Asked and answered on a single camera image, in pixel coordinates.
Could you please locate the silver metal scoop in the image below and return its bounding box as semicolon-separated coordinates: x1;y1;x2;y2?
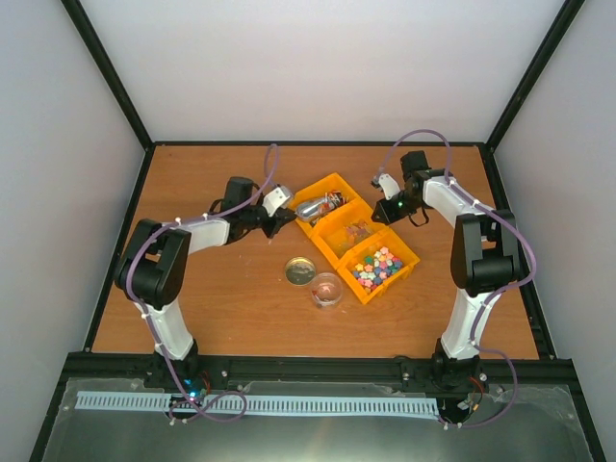
295;196;331;222

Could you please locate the yellow star candy bin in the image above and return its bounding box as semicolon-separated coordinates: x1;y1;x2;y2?
337;228;420;305

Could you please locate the yellow popsicle candy bin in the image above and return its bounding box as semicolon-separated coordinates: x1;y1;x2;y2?
308;199;385;269

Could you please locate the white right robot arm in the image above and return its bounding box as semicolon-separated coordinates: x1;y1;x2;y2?
372;150;521;391

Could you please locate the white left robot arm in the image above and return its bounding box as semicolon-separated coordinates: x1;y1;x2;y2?
115;176;295;388

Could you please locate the pile of popsicle candies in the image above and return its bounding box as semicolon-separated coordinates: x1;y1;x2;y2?
344;220;374;247

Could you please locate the pile of star candies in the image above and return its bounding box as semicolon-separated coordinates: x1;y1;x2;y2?
351;246;404;295

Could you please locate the pile of lollipops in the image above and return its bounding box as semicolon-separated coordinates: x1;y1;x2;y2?
311;191;347;225

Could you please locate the gold jar lid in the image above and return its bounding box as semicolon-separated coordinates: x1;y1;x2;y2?
284;256;317;287

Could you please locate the clear glass jar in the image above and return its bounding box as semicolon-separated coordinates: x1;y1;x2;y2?
309;272;343;309

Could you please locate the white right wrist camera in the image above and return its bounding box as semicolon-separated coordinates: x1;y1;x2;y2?
371;173;400;200

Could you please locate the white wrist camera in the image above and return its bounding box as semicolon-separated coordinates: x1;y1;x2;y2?
263;185;294;217
371;173;400;200

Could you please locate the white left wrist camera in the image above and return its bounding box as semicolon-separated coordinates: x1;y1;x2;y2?
263;185;294;217

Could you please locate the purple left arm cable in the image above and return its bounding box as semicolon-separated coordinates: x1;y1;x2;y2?
125;142;281;429

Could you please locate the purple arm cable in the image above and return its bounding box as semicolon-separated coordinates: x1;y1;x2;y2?
374;127;538;429
125;142;281;429

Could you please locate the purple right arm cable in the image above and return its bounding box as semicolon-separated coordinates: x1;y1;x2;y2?
374;127;538;429

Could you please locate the black aluminium frame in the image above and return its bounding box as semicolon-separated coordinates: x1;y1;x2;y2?
31;1;605;461

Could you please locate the light blue cable duct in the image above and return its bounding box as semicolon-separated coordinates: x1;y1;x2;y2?
74;391;439;420

